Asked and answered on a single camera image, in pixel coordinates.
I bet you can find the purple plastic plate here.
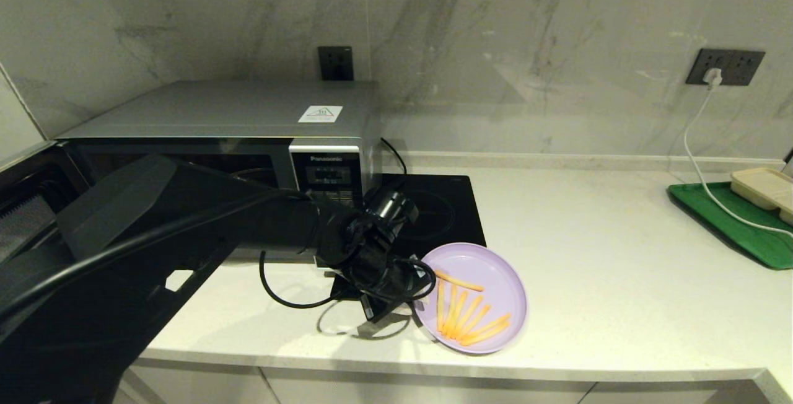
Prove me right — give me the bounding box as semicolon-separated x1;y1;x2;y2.
413;242;528;355

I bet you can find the white power cable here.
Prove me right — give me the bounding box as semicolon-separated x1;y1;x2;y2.
683;86;793;237

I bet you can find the black induction cooktop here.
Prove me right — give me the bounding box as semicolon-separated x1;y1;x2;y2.
330;174;488;302

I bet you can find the small black wall socket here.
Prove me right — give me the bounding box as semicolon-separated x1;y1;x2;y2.
318;46;355;81

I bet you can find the white warning sticker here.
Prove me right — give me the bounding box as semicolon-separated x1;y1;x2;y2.
298;105;343;123

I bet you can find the silver Panasonic microwave oven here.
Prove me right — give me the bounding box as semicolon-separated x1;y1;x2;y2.
56;80;382;268

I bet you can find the black glass microwave door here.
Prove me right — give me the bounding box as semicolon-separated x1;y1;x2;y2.
0;142;94;268

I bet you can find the green plastic tray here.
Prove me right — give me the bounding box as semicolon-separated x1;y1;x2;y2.
667;182;793;271

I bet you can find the wide black wall socket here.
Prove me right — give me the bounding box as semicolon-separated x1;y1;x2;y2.
685;49;766;87

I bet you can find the beige lunch box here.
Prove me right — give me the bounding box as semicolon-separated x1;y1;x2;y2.
730;168;793;226

